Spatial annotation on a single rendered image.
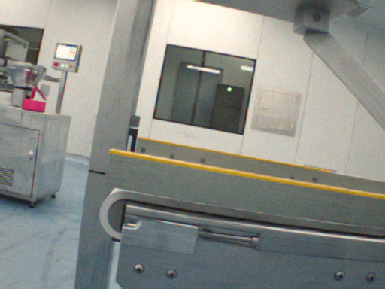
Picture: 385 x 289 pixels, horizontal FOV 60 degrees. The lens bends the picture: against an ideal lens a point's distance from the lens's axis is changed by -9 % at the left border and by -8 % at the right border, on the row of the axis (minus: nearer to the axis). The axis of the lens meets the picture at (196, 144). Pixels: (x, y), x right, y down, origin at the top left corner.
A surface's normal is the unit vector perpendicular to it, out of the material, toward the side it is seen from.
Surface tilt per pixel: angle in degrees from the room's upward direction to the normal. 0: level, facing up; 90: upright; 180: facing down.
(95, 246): 90
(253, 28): 90
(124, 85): 90
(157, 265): 90
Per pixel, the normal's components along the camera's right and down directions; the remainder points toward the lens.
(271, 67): -0.02, 0.05
